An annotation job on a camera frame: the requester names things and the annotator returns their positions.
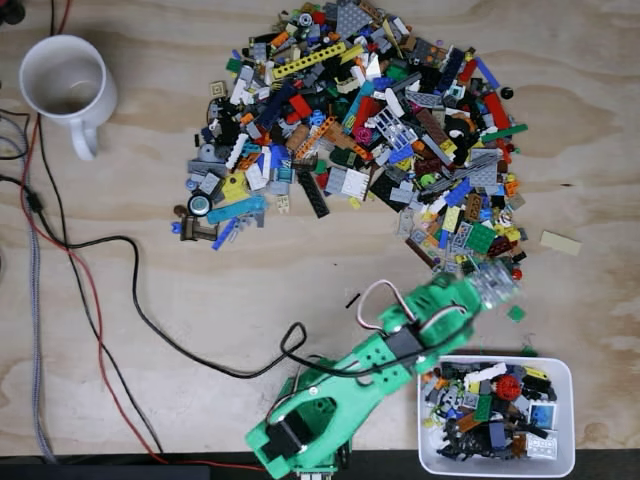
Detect black Lego wheel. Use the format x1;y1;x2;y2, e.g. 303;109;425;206
187;192;214;217

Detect yellow Lego plate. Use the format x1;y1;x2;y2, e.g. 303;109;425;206
222;173;250;204

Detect tan Lego tile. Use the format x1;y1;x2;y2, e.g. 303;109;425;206
539;229;584;257

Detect black long Lego plate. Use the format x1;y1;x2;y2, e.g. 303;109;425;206
294;169;332;219

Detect large grey Lego plate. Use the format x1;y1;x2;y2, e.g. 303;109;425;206
467;159;501;187

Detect white mug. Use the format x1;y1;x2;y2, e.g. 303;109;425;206
18;33;119;162

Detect blue Lego technic beam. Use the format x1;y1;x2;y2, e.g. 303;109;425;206
210;217;240;251

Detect white plastic bin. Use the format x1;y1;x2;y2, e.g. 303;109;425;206
417;354;576;477

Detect red round Lego gear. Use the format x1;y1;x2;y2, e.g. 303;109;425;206
494;375;521;401

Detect white studded Lego plate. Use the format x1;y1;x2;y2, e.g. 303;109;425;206
525;433;559;459

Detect white Lego brick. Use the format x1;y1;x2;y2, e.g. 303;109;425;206
244;163;269;192

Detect dark grey Lego wedge plate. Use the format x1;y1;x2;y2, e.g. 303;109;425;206
334;0;376;39

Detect brown Lego seat piece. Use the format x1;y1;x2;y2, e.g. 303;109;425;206
178;214;220;242

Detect orange Lego technic beam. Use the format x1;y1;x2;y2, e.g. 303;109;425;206
294;115;374;162

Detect white long Lego piece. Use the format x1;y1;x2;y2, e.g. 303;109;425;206
462;363;509;385

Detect blue long Lego plate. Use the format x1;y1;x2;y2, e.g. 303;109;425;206
473;56;501;90

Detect white Lego lattice window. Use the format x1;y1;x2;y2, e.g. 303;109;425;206
373;107;419;151

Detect green square Lego plate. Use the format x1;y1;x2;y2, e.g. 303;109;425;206
465;222;499;255

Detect yellow Lego technic beam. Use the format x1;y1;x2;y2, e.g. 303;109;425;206
272;42;347;80

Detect teal ribbed Lego plate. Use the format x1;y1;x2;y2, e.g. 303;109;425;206
206;199;251;226

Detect black cable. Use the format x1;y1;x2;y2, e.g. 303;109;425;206
29;112;309;380

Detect red long Lego brick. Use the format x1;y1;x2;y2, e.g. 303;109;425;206
482;92;512;132

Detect dark red long Lego plate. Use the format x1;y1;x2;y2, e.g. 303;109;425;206
404;236;436;269

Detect white red servo cable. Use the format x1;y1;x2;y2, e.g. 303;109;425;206
357;279;469;334

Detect transparent blue square tile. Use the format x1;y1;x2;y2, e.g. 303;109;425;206
528;402;558;430

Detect grey braided cable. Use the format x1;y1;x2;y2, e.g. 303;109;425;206
0;107;56;464

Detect green long Lego plate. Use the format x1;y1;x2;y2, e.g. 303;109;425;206
480;123;530;144

